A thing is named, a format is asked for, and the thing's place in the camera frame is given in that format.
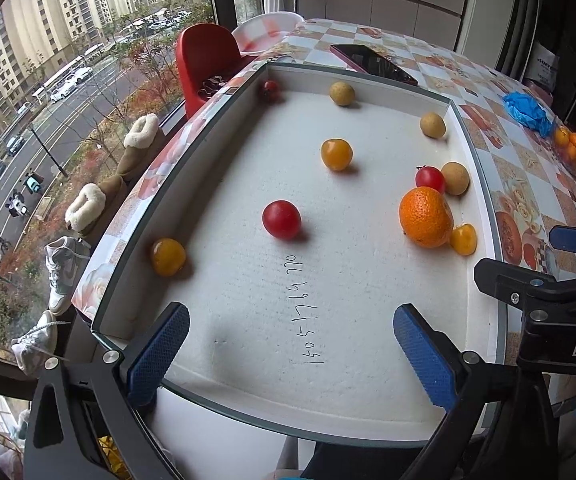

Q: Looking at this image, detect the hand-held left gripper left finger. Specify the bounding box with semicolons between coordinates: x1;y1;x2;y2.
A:
23;302;191;480

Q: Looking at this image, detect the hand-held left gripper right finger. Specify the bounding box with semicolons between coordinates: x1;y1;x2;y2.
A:
393;303;561;480

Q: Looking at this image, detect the small lobed yellow tomato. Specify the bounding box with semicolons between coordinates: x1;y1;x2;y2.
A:
449;223;478;256

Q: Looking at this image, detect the clear glass bowl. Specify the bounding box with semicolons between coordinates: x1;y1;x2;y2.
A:
550;122;576;179

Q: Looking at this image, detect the round yellow tomato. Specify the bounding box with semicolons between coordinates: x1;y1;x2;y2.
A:
320;138;354;171
150;238;187;277

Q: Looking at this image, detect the bumpy-skinned orange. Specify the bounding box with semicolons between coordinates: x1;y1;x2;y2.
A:
399;186;454;249

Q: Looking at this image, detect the white foam tray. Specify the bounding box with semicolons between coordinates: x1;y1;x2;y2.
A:
90;62;509;448

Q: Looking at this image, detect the brown kiwi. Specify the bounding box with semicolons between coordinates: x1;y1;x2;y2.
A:
420;112;447;138
440;161;470;196
329;81;356;107

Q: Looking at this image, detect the red tomato with green stem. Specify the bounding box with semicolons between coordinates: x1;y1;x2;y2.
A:
415;165;445;195

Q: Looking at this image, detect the grey and white sneaker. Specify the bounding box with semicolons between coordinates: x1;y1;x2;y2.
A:
44;236;91;316

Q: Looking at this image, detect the blue plastic bag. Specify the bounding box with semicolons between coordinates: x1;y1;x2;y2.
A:
502;91;556;137

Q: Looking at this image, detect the brown fleece-lined boot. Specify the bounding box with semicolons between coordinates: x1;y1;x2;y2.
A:
116;113;166;181
64;175;129;238

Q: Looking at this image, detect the white shopping bag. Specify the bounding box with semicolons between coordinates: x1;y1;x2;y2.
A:
525;42;561;93

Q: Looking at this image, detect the grey curtain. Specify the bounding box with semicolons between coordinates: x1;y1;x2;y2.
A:
493;0;544;81

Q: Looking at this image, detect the red plastic chair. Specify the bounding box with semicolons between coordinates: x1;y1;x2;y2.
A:
175;23;259;117

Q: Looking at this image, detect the kitchen counter cabinet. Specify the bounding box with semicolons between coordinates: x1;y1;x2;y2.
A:
280;0;474;53

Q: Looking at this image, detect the white plastic chair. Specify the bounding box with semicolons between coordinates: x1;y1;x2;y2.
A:
231;11;305;56

